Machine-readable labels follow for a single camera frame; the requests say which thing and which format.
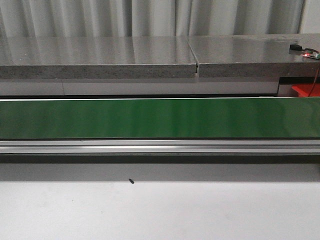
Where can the red plastic bin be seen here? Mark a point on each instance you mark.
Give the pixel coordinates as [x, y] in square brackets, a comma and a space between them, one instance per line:
[305, 90]

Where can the green conveyor belt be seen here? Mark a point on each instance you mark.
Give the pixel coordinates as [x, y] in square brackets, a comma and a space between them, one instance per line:
[274, 117]

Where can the white cabinet front panel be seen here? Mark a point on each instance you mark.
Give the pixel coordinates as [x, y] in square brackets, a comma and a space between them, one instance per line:
[141, 86]

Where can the grey stone countertop slab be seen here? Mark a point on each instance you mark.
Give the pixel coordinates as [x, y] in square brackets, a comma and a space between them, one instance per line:
[266, 55]
[135, 57]

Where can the grey stone countertop right slab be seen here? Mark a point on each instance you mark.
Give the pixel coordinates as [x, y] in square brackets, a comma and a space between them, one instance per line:
[266, 55]

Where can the aluminium conveyor frame rail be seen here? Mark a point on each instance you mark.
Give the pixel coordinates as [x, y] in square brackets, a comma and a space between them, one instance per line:
[205, 146]

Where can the small green circuit board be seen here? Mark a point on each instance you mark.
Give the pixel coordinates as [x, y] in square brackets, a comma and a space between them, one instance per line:
[311, 54]

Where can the black sensor module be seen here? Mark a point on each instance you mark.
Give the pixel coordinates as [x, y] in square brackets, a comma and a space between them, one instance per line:
[295, 47]

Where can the grey stone countertop left slab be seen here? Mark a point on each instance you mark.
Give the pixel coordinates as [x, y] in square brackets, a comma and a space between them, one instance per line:
[135, 57]

